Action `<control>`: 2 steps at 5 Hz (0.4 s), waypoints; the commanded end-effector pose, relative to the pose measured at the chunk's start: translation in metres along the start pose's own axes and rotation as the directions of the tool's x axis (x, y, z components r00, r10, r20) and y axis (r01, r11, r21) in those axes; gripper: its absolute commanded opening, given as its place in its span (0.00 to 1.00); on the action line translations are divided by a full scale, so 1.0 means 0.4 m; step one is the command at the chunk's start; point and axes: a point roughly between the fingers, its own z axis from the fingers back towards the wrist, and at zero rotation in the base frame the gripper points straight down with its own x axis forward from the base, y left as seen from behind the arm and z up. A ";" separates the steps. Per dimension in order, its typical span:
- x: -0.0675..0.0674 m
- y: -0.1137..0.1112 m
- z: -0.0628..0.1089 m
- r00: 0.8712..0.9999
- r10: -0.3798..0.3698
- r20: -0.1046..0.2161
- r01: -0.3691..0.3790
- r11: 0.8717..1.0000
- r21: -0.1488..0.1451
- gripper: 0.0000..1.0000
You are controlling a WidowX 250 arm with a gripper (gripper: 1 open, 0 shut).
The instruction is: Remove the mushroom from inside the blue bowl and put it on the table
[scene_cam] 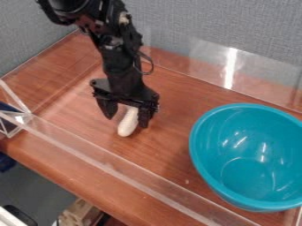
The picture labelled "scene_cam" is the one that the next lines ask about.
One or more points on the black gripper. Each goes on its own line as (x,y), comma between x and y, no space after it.
(130,91)

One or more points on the white brown toy mushroom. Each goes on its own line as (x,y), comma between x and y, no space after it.
(128,122)

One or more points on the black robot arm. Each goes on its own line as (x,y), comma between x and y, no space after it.
(106,21)

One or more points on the blue plastic bowl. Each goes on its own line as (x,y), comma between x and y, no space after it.
(245,147)

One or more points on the clear acrylic front barrier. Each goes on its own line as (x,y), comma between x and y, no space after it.
(135,195)

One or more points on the clear acrylic barrier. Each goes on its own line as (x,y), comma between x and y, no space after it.
(135,195)
(246,73)

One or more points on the wooden block under table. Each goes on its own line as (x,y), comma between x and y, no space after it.
(80,214)

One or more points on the clear acrylic back barrier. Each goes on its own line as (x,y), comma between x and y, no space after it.
(246,73)

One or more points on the black white object bottom left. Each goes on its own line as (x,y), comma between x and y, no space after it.
(15,217)

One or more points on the clear acrylic left bracket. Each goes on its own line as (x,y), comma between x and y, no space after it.
(15,114)

